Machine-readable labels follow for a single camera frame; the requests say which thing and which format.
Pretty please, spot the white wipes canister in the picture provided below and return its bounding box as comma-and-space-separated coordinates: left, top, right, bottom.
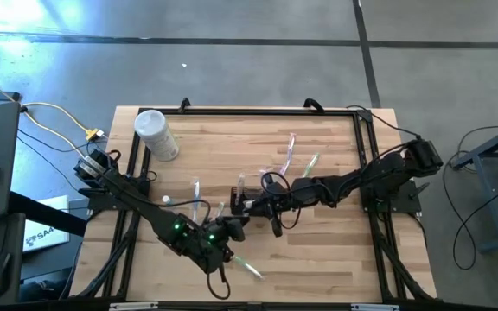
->
133, 109, 180, 162

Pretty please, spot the black floor cable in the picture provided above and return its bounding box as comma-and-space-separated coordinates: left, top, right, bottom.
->
441, 124, 498, 271

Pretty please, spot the black wire toothbrush rack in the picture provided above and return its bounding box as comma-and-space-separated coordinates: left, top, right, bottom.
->
230, 187, 276, 217

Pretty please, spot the blue toothbrush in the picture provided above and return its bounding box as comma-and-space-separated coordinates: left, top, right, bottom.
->
191, 175, 201, 224

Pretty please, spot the orange toothbrush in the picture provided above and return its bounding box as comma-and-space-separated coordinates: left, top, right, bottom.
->
235, 171, 246, 207

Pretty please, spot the white printed cardboard box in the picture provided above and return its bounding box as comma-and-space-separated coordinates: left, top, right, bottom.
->
22, 194, 71, 253

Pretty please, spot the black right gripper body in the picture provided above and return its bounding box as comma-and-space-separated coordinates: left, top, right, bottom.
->
264, 172, 296, 238

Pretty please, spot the black desk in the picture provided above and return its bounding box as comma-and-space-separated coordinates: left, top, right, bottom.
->
0, 192, 88, 306

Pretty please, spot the black aluminium table frame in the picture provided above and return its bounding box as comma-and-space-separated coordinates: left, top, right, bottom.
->
75, 105, 438, 303

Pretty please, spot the white frame label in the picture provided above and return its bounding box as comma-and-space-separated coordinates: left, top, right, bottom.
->
108, 301, 159, 311
350, 302, 401, 311

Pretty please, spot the yellow cable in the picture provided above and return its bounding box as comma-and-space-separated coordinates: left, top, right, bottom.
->
0, 71, 88, 156
20, 101, 93, 133

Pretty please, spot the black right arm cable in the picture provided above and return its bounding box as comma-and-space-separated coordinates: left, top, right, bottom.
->
344, 105, 423, 140

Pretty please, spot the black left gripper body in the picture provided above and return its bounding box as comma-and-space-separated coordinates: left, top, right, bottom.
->
212, 218, 246, 243

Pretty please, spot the grey metal table frame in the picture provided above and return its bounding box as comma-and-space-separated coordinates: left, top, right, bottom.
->
450, 118, 498, 256

